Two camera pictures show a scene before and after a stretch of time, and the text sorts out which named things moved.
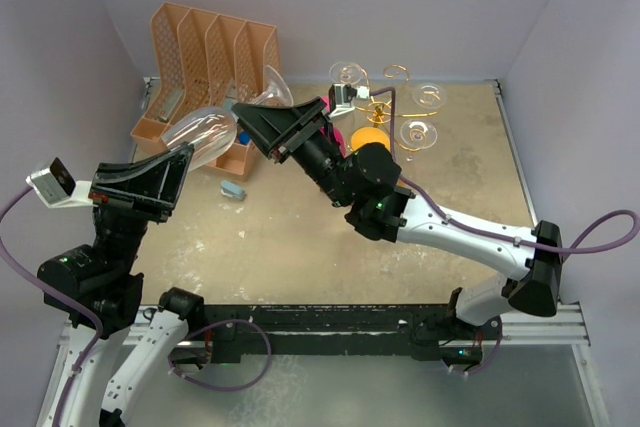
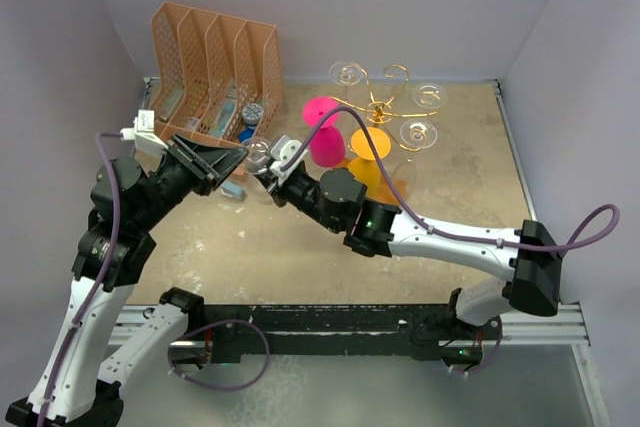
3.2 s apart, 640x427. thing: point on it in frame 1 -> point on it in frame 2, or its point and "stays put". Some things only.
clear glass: [212, 129] -> [254, 160]
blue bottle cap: [244, 137] stays put
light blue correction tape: [233, 190] stays put
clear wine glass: [345, 72] stays put
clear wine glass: [429, 96] stays put
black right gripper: [273, 126] -> [279, 191]
